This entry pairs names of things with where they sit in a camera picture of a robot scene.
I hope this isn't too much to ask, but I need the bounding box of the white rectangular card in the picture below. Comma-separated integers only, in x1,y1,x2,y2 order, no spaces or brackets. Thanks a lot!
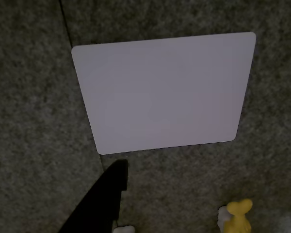
71,31,257,155

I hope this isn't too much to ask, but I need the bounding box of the grey felt mat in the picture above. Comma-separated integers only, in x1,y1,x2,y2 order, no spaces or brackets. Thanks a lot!
0,0,105,233
60,0,291,233

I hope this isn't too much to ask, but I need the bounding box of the yellow egg sushi toy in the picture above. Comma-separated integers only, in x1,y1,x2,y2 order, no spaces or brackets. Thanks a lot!
217,198,254,233

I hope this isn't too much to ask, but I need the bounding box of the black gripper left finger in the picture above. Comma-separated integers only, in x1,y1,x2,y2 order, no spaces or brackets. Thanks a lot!
58,159,129,233

